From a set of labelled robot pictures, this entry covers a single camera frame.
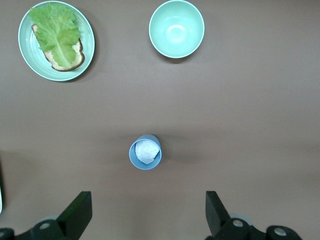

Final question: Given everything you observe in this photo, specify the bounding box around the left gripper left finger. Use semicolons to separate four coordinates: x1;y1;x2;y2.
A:
0;191;93;240

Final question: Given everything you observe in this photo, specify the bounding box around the crumpled white tissue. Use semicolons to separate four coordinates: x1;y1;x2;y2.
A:
135;139;160;165

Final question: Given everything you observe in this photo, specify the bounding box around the green lettuce leaf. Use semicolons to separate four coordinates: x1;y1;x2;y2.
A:
28;1;80;68

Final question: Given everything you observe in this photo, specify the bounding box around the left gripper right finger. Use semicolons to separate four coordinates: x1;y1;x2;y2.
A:
205;191;301;240

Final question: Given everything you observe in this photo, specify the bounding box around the pale green bowl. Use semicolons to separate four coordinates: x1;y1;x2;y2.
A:
148;0;206;59

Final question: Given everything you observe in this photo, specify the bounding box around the toasted bread slice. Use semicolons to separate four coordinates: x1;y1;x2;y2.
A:
31;24;85;72

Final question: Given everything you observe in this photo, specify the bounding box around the pale green plate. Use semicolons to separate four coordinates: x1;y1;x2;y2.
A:
17;0;96;83

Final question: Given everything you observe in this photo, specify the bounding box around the blue cup holding white tissue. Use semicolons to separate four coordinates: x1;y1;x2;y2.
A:
128;134;164;171

